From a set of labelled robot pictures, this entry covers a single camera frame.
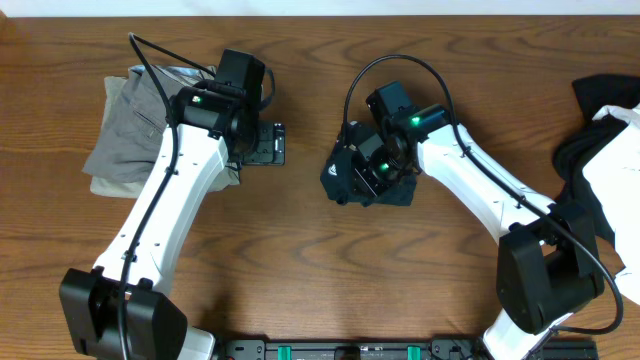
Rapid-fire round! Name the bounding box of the black mounting rail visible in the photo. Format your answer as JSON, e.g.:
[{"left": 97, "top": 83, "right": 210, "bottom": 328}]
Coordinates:
[{"left": 214, "top": 334, "right": 599, "bottom": 360}]

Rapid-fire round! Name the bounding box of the white garment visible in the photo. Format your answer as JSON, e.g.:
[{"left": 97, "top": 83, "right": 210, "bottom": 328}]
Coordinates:
[{"left": 583, "top": 105, "right": 639, "bottom": 303}]

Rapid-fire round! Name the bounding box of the beige folded garment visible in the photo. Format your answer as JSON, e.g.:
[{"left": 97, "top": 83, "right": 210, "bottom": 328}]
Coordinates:
[{"left": 89, "top": 65, "right": 242, "bottom": 199}]

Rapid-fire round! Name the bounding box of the black t-shirt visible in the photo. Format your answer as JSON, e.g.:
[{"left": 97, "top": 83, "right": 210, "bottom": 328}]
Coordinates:
[{"left": 320, "top": 146, "right": 417, "bottom": 207}]

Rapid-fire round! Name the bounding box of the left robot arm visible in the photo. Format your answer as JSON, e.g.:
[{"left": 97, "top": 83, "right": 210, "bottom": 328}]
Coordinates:
[{"left": 59, "top": 49, "right": 285, "bottom": 359}]

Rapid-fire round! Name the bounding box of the black garment pile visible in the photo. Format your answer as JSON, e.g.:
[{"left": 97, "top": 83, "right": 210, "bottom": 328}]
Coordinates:
[{"left": 552, "top": 74, "right": 639, "bottom": 244}]

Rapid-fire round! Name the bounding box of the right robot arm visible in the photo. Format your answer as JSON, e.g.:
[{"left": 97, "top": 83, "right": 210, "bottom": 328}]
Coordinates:
[{"left": 337, "top": 82, "right": 605, "bottom": 359}]

